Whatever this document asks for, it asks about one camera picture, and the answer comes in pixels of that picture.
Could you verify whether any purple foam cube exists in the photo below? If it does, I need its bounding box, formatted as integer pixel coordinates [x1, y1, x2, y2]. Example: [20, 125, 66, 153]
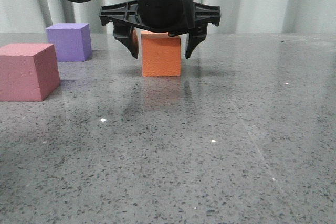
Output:
[46, 23, 92, 62]

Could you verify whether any red foam cube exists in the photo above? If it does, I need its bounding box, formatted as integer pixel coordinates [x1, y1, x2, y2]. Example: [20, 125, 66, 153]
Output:
[1, 43, 60, 101]

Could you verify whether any orange foam cube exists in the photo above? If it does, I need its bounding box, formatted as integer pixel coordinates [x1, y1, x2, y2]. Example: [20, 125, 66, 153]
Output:
[131, 31, 181, 77]

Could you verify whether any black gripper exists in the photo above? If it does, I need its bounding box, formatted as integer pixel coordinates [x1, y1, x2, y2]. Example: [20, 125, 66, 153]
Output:
[100, 0, 221, 59]

